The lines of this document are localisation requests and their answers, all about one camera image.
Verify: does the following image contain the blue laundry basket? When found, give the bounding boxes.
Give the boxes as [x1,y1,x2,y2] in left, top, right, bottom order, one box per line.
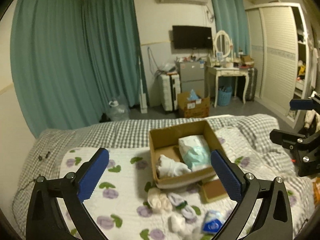
[217,86,233,106]

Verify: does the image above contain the green window curtain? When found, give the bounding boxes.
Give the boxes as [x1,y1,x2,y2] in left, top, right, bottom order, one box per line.
[211,0,250,55]

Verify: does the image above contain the white fuzzy sock pair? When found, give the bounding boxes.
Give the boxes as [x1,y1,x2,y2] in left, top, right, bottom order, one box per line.
[169,213,203,239]

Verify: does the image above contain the black wall television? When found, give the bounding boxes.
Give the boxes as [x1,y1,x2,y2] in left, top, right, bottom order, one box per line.
[172,25,213,49]

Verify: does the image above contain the white dressing table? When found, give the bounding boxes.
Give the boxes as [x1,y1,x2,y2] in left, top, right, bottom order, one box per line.
[206,60,249,108]

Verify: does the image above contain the large green curtain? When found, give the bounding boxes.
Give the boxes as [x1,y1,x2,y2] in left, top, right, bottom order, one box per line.
[10,0,143,137]

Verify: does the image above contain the white oval vanity mirror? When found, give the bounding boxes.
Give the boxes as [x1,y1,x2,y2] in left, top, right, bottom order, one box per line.
[213,30,232,59]

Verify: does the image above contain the cardboard box on floor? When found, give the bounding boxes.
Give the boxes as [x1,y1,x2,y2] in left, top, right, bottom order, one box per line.
[177,92,210,118]

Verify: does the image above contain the brown cardboard box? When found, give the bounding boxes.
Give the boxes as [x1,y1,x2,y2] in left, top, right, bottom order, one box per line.
[149,119,225,190]

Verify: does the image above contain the white green fuzzy socks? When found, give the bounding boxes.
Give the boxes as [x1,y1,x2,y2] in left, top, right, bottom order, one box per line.
[167,192,197,224]

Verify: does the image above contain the cream white cloth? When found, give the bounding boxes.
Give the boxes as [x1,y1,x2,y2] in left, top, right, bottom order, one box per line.
[147,187,173,213]

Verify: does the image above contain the white green cotton towel pack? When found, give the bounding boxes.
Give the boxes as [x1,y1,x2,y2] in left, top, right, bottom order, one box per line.
[178,135,210,172]

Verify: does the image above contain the silver mini fridge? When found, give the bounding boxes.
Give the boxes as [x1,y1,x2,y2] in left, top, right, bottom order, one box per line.
[176,61,205,98]

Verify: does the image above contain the clear water jug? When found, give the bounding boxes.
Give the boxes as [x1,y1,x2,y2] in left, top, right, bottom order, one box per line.
[108,99,130,121]

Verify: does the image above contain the white louvered wardrobe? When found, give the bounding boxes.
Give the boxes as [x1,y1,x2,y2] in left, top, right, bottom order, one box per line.
[246,2,310,128]

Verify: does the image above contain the brown yellow sponge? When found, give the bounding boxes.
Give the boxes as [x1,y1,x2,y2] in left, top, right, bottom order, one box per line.
[201,179,228,203]

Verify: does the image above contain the white suitcase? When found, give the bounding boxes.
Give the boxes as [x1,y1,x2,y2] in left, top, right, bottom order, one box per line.
[157,73,181,112]

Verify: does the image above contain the blue tissue pack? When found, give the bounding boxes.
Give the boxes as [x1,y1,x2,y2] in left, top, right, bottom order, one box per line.
[202,210,225,235]

